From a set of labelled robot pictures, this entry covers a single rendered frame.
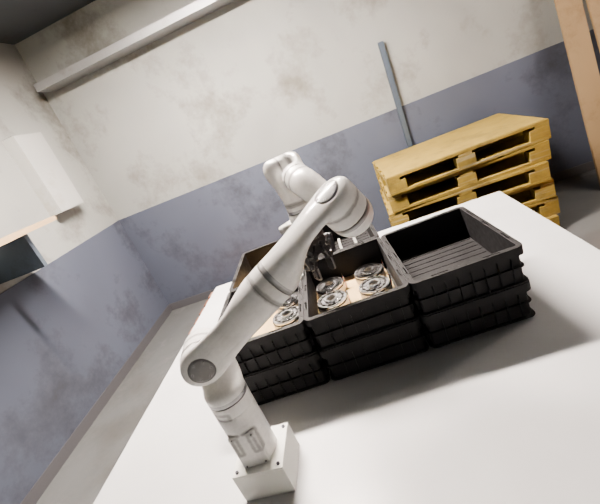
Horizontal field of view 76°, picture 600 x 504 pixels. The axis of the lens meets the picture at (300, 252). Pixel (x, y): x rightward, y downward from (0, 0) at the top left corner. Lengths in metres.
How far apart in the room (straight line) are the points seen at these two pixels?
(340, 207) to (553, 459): 0.61
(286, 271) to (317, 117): 2.89
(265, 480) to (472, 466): 0.44
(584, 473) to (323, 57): 3.19
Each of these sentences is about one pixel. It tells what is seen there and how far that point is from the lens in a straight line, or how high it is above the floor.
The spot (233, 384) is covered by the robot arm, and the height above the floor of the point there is 0.98.
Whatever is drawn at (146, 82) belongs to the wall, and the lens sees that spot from 3.87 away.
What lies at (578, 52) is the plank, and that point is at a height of 1.01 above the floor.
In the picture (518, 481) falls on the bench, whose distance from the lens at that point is 0.91.
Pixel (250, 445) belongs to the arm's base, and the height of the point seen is 0.84.
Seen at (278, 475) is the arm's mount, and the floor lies 0.76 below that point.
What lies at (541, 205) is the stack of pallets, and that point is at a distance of 3.14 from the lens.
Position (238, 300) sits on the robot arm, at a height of 1.16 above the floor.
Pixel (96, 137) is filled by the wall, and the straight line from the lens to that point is 4.14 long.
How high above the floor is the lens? 1.45
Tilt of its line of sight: 20 degrees down
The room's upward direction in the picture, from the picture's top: 23 degrees counter-clockwise
